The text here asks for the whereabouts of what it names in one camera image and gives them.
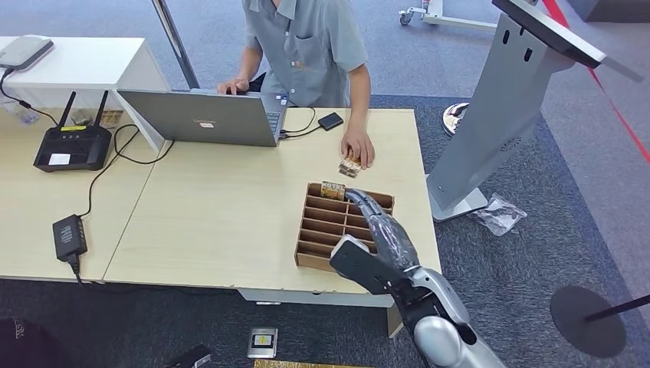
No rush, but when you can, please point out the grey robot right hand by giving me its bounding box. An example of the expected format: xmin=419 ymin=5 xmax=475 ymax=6
xmin=344 ymin=188 xmax=422 ymax=275

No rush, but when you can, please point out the person's right hand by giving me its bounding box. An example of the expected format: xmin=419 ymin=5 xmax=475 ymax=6
xmin=217 ymin=77 xmax=251 ymax=96

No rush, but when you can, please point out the person's left hand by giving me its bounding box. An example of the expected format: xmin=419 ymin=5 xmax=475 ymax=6
xmin=340 ymin=121 xmax=376 ymax=170

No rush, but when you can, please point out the stack of hotel cards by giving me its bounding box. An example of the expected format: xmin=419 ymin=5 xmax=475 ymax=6
xmin=338 ymin=152 xmax=363 ymax=179

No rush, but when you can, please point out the hotel key card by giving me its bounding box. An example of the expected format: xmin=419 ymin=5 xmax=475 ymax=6
xmin=320 ymin=181 xmax=346 ymax=201

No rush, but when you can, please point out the wooden slotted card organizer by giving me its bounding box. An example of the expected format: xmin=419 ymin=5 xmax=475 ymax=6
xmin=294 ymin=182 xmax=396 ymax=273

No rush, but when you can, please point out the person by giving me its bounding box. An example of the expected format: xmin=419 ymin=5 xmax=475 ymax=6
xmin=217 ymin=0 xmax=376 ymax=170

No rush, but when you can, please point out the small patterned card pack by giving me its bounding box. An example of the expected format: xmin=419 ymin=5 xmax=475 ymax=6
xmin=100 ymin=109 xmax=125 ymax=130

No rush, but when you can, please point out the small black usb hub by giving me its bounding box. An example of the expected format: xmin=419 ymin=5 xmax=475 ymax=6
xmin=317 ymin=112 xmax=345 ymax=133

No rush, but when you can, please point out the grey laptop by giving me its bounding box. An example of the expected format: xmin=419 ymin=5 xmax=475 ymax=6
xmin=117 ymin=88 xmax=290 ymax=149

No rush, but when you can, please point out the slanted metal pole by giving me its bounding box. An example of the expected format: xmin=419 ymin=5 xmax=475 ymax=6
xmin=151 ymin=0 xmax=202 ymax=91

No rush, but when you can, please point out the chrome stanchion base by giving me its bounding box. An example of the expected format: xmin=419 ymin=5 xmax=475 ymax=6
xmin=442 ymin=102 xmax=470 ymax=137

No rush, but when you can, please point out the crumpled clear plastic bag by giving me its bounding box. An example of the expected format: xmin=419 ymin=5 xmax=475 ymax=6
xmin=469 ymin=192 xmax=527 ymax=238

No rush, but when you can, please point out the dark grey floor mat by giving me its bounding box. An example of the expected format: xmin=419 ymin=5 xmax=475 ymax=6
xmin=0 ymin=94 xmax=650 ymax=368

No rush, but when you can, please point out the grey kiosk stand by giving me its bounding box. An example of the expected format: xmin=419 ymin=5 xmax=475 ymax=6
xmin=425 ymin=13 xmax=576 ymax=223

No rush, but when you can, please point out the white cabinet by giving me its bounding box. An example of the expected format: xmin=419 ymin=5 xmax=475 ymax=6
xmin=0 ymin=35 xmax=170 ymax=153

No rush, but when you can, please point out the yellow patterned strip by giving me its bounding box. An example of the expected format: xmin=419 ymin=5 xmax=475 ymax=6
xmin=252 ymin=359 xmax=372 ymax=368

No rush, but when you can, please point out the white wheeled cart base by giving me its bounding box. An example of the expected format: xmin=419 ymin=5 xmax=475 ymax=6
xmin=398 ymin=0 xmax=499 ymax=34

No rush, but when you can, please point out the small silver floor device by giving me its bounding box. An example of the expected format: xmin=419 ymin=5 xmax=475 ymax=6
xmin=246 ymin=327 xmax=279 ymax=360

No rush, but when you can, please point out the black router with antennas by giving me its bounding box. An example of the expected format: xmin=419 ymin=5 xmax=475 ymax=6
xmin=32 ymin=90 xmax=113 ymax=173

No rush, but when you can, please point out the black round stanchion base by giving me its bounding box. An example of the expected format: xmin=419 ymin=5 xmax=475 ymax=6
xmin=549 ymin=285 xmax=627 ymax=359

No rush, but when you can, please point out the flat grey device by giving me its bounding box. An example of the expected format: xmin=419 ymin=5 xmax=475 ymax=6
xmin=0 ymin=34 xmax=55 ymax=71

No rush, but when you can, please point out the clear plastic packet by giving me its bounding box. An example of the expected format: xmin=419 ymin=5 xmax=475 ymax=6
xmin=0 ymin=97 xmax=41 ymax=126

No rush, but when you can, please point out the black kiosk screen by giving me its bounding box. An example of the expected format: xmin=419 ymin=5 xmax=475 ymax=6
xmin=491 ymin=0 xmax=646 ymax=84

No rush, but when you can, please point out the black power adapter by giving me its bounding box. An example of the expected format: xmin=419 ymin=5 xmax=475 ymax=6
xmin=52 ymin=213 xmax=89 ymax=262

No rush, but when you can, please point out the black box on floor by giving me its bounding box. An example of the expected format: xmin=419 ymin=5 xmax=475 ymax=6
xmin=163 ymin=344 xmax=213 ymax=368

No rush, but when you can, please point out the black stanchion pole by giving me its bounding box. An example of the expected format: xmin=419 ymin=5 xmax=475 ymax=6
xmin=583 ymin=293 xmax=650 ymax=323

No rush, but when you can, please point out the red barrier belt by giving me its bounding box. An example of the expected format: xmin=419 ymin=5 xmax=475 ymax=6
xmin=540 ymin=0 xmax=650 ymax=166

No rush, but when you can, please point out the dark grey block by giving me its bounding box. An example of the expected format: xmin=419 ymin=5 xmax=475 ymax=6
xmin=564 ymin=0 xmax=650 ymax=25

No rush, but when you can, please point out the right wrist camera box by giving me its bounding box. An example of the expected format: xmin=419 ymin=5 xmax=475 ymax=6
xmin=329 ymin=234 xmax=407 ymax=297

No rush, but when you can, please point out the thin black laptop cable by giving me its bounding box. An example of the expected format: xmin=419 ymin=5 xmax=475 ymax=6
xmin=279 ymin=106 xmax=318 ymax=135

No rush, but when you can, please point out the black usb hub cable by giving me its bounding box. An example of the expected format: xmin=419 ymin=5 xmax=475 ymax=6
xmin=280 ymin=125 xmax=322 ymax=140

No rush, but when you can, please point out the white desk frame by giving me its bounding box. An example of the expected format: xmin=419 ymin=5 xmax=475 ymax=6
xmin=237 ymin=287 xmax=403 ymax=340

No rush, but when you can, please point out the black adapter output cable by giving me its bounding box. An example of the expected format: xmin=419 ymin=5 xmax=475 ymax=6
xmin=77 ymin=123 xmax=176 ymax=219

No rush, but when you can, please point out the black device cable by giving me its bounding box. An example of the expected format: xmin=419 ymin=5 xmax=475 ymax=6
xmin=0 ymin=67 xmax=61 ymax=127

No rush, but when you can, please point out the black adapter mains cable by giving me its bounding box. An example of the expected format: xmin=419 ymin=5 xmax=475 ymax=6
xmin=67 ymin=252 xmax=85 ymax=285

